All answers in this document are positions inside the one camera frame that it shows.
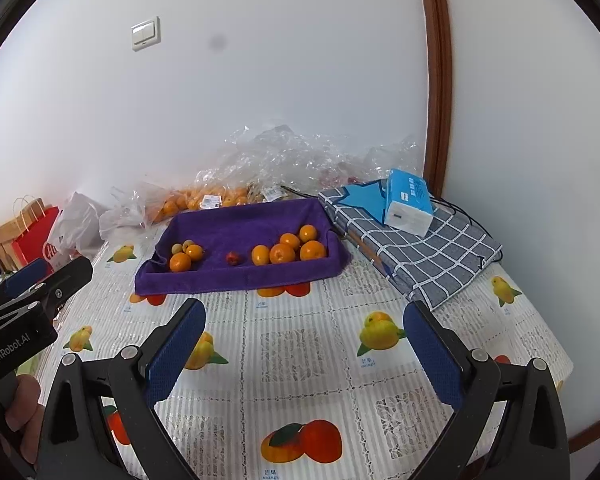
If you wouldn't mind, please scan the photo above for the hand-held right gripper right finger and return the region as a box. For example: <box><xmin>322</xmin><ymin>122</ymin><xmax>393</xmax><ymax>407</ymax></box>
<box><xmin>402</xmin><ymin>301</ymin><xmax>572</xmax><ymax>480</ymax></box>

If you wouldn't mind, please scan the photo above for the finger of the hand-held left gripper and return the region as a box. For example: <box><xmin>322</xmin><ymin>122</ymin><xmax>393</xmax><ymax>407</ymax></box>
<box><xmin>2</xmin><ymin>258</ymin><xmax>53</xmax><ymax>301</ymax></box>
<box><xmin>30</xmin><ymin>257</ymin><xmax>94</xmax><ymax>318</ymax></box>

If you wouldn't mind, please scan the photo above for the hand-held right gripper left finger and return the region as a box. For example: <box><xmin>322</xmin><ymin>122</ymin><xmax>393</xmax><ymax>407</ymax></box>
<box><xmin>35</xmin><ymin>298</ymin><xmax>207</xmax><ymax>480</ymax></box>

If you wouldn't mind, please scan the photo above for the purple cloth-lined tray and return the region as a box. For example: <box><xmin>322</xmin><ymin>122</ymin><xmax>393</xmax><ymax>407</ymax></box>
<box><xmin>134</xmin><ymin>198</ymin><xmax>352</xmax><ymax>297</ymax></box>

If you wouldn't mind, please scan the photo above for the person's left hand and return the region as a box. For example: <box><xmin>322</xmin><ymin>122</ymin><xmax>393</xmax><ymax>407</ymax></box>
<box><xmin>2</xmin><ymin>372</ymin><xmax>46</xmax><ymax>463</ymax></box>

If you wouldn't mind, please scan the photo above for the red paper bag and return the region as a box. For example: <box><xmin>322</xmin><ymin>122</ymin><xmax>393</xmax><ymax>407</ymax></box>
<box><xmin>11</xmin><ymin>205</ymin><xmax>63</xmax><ymax>271</ymax></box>

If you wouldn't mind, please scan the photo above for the white plastic bag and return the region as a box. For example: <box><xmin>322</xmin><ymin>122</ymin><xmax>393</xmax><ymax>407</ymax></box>
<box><xmin>47</xmin><ymin>191</ymin><xmax>103</xmax><ymax>261</ymax></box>

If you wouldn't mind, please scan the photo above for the grey checked folded blanket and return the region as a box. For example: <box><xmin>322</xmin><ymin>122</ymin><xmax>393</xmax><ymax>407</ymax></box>
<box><xmin>317</xmin><ymin>179</ymin><xmax>503</xmax><ymax>311</ymax></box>

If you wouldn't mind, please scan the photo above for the clear bag of oranges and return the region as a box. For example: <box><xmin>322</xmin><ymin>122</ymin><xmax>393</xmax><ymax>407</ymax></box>
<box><xmin>100</xmin><ymin>185</ymin><xmax>181</xmax><ymax>233</ymax></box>
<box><xmin>177</xmin><ymin>182</ymin><xmax>253</xmax><ymax>212</ymax></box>

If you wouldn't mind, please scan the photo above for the fruit-print tablecloth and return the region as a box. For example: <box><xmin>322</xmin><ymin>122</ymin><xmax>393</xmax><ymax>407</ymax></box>
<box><xmin>30</xmin><ymin>200</ymin><xmax>576</xmax><ymax>480</ymax></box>

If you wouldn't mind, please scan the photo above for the blue tissue pack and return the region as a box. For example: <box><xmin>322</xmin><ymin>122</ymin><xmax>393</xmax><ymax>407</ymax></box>
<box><xmin>383</xmin><ymin>168</ymin><xmax>434</xmax><ymax>237</ymax></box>

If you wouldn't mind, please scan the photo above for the clear bag of longans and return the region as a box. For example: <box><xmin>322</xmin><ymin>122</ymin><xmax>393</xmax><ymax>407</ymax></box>
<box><xmin>250</xmin><ymin>182</ymin><xmax>293</xmax><ymax>204</ymax></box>

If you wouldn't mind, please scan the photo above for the clear bag of red fruit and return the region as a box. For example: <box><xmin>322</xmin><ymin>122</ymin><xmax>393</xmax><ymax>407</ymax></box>
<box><xmin>320</xmin><ymin>165</ymin><xmax>366</xmax><ymax>191</ymax></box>

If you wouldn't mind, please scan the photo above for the heap of clear plastic bags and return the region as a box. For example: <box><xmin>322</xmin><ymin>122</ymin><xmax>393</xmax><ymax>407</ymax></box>
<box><xmin>195</xmin><ymin>122</ymin><xmax>423</xmax><ymax>196</ymax></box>

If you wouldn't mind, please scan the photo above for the black cable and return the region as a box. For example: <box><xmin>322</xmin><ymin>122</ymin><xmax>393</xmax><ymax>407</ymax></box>
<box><xmin>279</xmin><ymin>187</ymin><xmax>331</xmax><ymax>200</ymax></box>

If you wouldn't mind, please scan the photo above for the white wall switch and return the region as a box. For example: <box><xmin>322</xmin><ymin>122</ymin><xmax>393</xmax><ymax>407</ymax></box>
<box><xmin>131</xmin><ymin>16</ymin><xmax>161</xmax><ymax>52</ymax></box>

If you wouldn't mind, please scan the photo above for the brown wooden door frame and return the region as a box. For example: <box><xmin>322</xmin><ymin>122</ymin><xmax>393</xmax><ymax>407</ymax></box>
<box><xmin>415</xmin><ymin>0</ymin><xmax>453</xmax><ymax>201</ymax></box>

